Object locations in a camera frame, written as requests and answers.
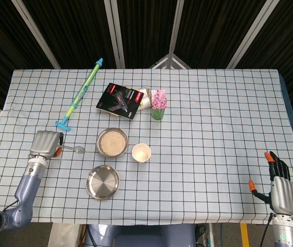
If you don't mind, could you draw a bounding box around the green blue water pump toy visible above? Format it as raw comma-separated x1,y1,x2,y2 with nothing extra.
55,58,104,133

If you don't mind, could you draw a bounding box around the black glue gun box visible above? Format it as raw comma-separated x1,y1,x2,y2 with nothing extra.
96,82,145,120

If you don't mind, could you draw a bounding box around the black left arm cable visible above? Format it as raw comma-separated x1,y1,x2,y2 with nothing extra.
0,200,19,247

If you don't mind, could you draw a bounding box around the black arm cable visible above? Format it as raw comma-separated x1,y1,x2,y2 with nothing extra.
0,200,19,247
263,213,276,247

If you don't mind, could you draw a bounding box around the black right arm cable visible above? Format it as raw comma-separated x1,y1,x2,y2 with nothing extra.
263,213,276,247

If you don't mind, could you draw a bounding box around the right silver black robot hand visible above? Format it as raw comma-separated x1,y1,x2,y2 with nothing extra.
248,151,293,216

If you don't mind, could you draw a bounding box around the white black checked tablecloth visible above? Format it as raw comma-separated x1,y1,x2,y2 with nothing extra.
0,68,293,225

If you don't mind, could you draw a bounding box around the empty steel plate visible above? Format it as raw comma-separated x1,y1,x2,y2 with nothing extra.
85,165,121,200

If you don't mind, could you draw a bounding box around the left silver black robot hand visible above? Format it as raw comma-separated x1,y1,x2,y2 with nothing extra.
27,130,64,159

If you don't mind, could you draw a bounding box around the white triangular frame foot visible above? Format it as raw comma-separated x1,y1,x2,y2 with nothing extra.
149,53,192,69

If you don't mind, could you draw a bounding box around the grey-blue robot torso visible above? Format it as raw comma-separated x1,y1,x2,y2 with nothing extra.
84,223,197,247

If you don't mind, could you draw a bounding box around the white partition frame post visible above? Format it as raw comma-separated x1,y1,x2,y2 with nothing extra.
168,0,186,56
11,0,61,69
104,0,125,69
226,0,282,69

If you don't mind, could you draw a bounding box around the small metal spoon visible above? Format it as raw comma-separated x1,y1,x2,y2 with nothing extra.
58,145,86,155

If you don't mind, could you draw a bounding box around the steel bowl of rice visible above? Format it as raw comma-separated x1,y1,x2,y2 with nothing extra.
96,127,130,158

